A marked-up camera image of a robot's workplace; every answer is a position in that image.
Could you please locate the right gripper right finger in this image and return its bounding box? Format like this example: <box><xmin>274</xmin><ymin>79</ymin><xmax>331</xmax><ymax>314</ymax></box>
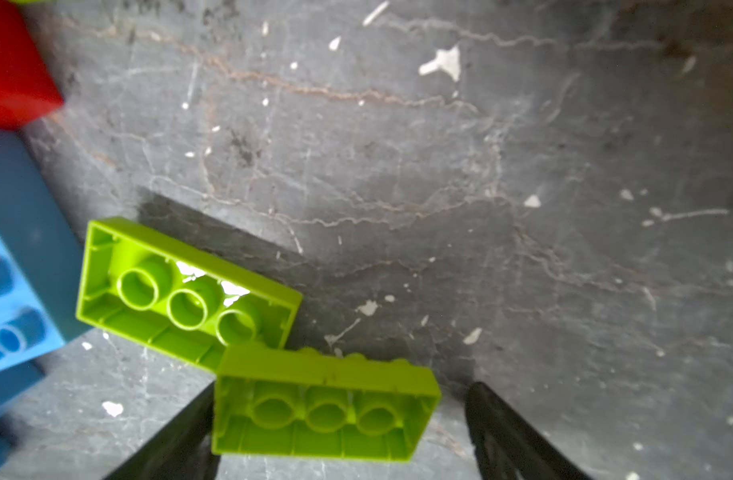
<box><xmin>464</xmin><ymin>382</ymin><xmax>590</xmax><ymax>480</ymax></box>

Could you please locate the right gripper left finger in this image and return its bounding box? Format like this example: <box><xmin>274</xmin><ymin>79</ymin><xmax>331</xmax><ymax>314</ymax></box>
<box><xmin>106</xmin><ymin>382</ymin><xmax>222</xmax><ymax>480</ymax></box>

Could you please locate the green lego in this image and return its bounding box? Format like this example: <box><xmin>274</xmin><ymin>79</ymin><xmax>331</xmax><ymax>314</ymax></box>
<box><xmin>212</xmin><ymin>346</ymin><xmax>441</xmax><ymax>462</ymax></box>
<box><xmin>76</xmin><ymin>217</ymin><xmax>304</xmax><ymax>372</ymax></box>

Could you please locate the red lego brick stack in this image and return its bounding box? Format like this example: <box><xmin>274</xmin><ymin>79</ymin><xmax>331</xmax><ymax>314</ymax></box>
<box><xmin>0</xmin><ymin>1</ymin><xmax>64</xmax><ymax>130</ymax></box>

